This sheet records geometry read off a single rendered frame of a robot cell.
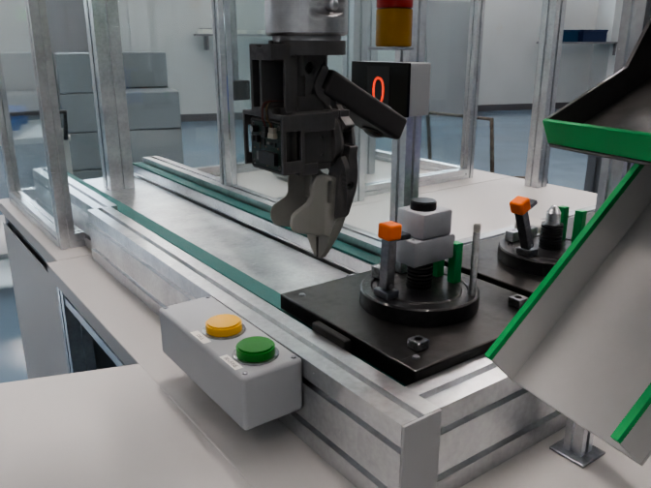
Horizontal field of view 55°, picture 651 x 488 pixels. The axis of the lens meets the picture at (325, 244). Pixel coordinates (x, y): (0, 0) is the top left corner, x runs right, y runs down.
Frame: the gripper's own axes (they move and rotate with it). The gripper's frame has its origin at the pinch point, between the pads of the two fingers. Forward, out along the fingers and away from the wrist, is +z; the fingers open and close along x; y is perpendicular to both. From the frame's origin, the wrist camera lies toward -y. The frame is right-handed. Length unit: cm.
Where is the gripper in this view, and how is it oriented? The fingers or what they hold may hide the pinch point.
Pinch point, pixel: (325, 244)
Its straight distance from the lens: 64.8
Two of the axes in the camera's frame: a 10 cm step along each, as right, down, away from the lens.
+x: 5.9, 2.5, -7.7
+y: -8.1, 1.8, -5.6
